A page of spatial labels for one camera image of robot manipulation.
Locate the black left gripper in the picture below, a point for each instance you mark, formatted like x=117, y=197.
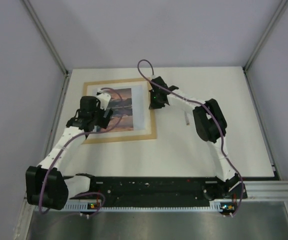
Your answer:
x=102, y=121

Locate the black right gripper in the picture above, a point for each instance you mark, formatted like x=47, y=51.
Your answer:
x=153, y=105

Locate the wooden picture frame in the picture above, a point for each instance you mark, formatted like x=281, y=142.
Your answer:
x=144, y=121

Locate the clear handled screwdriver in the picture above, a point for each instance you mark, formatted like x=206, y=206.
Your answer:
x=187, y=122

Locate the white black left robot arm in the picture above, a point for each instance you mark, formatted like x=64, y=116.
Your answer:
x=46, y=187

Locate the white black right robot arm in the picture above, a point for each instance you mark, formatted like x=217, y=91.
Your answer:
x=210, y=125

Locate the sunset landscape photo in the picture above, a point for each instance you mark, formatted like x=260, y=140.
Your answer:
x=122, y=106

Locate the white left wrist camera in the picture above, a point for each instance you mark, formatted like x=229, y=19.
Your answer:
x=104, y=98

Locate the aluminium left table rail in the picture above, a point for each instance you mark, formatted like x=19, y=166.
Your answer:
x=57, y=114

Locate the aluminium table rail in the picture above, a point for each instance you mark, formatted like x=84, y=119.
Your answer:
x=57, y=114
x=262, y=126

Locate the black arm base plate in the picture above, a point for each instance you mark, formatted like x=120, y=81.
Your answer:
x=209, y=188

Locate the aluminium right table rail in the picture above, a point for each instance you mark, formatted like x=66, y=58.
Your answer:
x=262, y=126

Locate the aluminium left corner post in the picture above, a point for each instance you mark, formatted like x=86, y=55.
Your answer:
x=44, y=35

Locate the aluminium corner post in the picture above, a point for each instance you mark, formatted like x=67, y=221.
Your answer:
x=44, y=35
x=278, y=13

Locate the aluminium front rail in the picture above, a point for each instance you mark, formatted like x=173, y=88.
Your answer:
x=256, y=189

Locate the aluminium right corner post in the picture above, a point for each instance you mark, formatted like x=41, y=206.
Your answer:
x=278, y=13

